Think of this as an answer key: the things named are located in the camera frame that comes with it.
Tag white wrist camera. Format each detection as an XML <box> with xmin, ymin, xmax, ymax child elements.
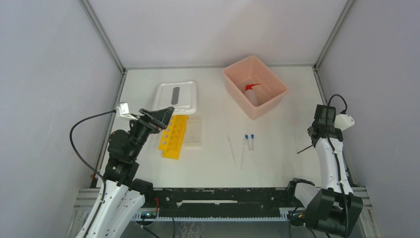
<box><xmin>116</xmin><ymin>102</ymin><xmax>137</xmax><ymax>120</ymax></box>
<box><xmin>334</xmin><ymin>114</ymin><xmax>355</xmax><ymax>131</ymax></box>

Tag blue-capped tube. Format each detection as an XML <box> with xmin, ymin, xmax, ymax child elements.
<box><xmin>251</xmin><ymin>134</ymin><xmax>255</xmax><ymax>152</ymax></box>
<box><xmin>245</xmin><ymin>134</ymin><xmax>252</xmax><ymax>152</ymax></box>

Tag clear well plate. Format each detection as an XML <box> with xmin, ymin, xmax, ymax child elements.
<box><xmin>183</xmin><ymin>119</ymin><xmax>202</xmax><ymax>147</ymax></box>

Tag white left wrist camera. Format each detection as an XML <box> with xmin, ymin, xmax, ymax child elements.
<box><xmin>116</xmin><ymin>102</ymin><xmax>137</xmax><ymax>120</ymax></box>

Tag black left camera cable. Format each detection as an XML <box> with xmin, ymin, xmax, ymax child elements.
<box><xmin>69</xmin><ymin>110</ymin><xmax>118</xmax><ymax>201</ymax></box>

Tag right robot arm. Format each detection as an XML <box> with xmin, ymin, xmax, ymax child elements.
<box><xmin>286</xmin><ymin>105</ymin><xmax>364</xmax><ymax>238</ymax></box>

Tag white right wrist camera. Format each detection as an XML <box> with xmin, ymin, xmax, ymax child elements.
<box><xmin>334</xmin><ymin>114</ymin><xmax>355</xmax><ymax>131</ymax></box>

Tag white plastic bin lid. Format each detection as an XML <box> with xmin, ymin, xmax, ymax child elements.
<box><xmin>152</xmin><ymin>80</ymin><xmax>198</xmax><ymax>115</ymax></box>

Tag black metal ring stand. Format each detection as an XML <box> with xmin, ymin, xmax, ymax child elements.
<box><xmin>297</xmin><ymin>145</ymin><xmax>313</xmax><ymax>154</ymax></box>

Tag right blue-capped tube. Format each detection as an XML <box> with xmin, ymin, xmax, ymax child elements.
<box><xmin>251</xmin><ymin>134</ymin><xmax>255</xmax><ymax>152</ymax></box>

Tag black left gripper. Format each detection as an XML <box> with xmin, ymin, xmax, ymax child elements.
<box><xmin>129</xmin><ymin>107</ymin><xmax>174</xmax><ymax>159</ymax></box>

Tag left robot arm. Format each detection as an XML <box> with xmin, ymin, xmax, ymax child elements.
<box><xmin>69</xmin><ymin>103</ymin><xmax>174</xmax><ymax>238</ymax></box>

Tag red-capped wash bottle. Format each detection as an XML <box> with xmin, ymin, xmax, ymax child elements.
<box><xmin>244</xmin><ymin>83</ymin><xmax>259</xmax><ymax>107</ymax></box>

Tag black right camera cable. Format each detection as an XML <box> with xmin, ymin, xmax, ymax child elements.
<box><xmin>325</xmin><ymin>94</ymin><xmax>350</xmax><ymax>237</ymax></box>

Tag black camera cable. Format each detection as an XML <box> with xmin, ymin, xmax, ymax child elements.
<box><xmin>69</xmin><ymin>110</ymin><xmax>118</xmax><ymax>201</ymax></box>
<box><xmin>325</xmin><ymin>94</ymin><xmax>350</xmax><ymax>237</ymax></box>

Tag pink plastic bin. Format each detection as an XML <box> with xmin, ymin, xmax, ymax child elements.
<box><xmin>223</xmin><ymin>56</ymin><xmax>289</xmax><ymax>119</ymax></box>

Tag left blue-capped tube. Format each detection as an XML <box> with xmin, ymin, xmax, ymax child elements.
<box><xmin>245</xmin><ymin>134</ymin><xmax>252</xmax><ymax>152</ymax></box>

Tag yellow test tube rack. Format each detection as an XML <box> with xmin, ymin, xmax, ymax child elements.
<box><xmin>158</xmin><ymin>115</ymin><xmax>189</xmax><ymax>160</ymax></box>

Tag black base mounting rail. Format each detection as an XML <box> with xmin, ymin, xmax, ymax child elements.
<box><xmin>142</xmin><ymin>187</ymin><xmax>302</xmax><ymax>219</ymax></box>

